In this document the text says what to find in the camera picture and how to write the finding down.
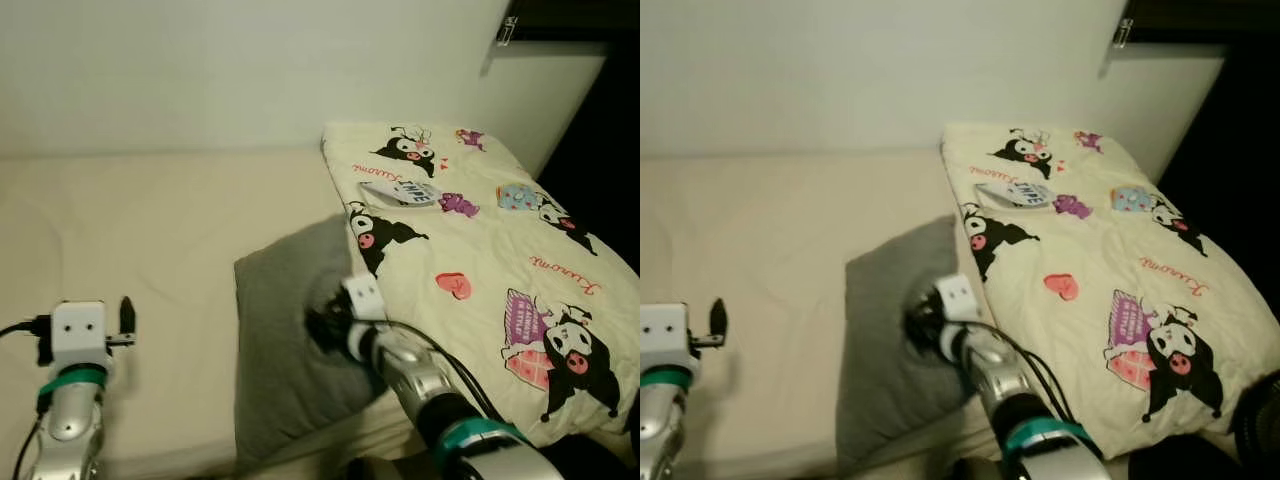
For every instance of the dark wooden furniture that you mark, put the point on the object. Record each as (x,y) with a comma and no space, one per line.
(1200,15)
(580,15)

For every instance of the white board panel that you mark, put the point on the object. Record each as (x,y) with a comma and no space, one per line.
(1160,100)
(540,100)

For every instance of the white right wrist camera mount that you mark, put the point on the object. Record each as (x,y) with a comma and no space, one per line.
(958,297)
(362,297)

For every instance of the grey pillow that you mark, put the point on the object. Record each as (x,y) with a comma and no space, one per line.
(275,330)
(880,330)

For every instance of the black robot torso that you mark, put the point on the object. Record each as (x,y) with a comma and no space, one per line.
(590,465)
(1180,465)

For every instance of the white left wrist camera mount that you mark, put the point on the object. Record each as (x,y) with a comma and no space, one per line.
(80,335)
(665,335)

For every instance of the small metal clip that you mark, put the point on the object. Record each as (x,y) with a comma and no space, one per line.
(507,30)
(1124,32)

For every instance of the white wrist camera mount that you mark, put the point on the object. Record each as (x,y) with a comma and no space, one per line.
(80,335)
(958,297)
(665,335)
(362,297)

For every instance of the cream sheeted bed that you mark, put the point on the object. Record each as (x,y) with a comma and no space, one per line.
(150,230)
(780,230)

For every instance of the white printed quilt tag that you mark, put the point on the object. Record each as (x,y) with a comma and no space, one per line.
(400,193)
(1020,194)

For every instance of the cream cartoon print quilt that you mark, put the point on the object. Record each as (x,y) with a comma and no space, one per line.
(480,250)
(1100,250)

